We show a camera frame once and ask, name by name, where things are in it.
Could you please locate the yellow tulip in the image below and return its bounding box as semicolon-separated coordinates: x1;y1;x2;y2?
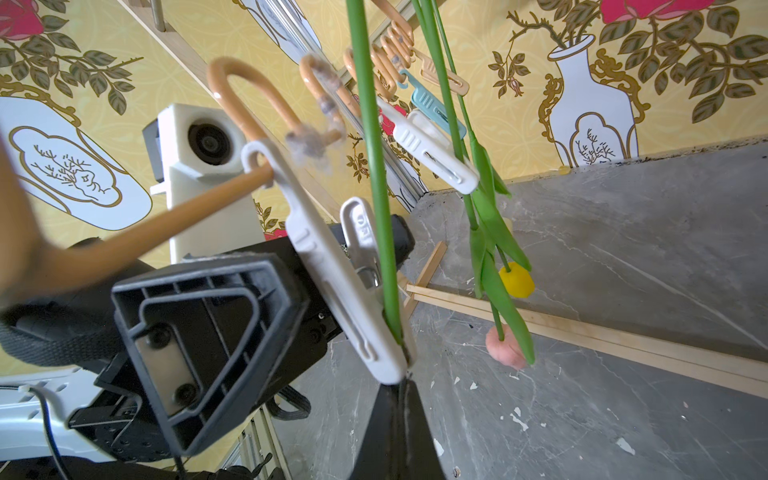
419;1;535;299

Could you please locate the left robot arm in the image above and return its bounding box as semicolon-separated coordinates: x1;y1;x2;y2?
1;215;409;463

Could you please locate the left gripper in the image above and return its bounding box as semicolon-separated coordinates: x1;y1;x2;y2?
111;212;408;456

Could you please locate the wooden clothes rack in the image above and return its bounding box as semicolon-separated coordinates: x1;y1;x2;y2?
120;1;767;398

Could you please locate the orange curved clip hanger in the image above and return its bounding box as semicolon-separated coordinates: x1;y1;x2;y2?
0;0;421;307

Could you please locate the grey clothes peg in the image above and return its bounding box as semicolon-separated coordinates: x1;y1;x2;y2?
241;140;407;385

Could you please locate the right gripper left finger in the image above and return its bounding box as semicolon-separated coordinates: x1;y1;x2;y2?
349;383;404;479

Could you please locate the teal clothes peg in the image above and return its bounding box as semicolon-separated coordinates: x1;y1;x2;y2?
400;69;451;134

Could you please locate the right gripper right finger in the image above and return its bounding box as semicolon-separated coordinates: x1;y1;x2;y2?
400;379;445;480

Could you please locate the orange clothes peg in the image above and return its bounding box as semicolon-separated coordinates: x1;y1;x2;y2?
413;47;470;97

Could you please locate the pink tulip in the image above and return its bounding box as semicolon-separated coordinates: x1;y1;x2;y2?
413;1;535;370

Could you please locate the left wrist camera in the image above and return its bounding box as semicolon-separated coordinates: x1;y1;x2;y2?
143;104;265;264

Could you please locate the white clothes peg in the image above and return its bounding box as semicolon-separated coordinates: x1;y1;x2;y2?
377;98;479;195

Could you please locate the blue tulip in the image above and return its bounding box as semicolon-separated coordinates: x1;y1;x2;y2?
346;0;403;345

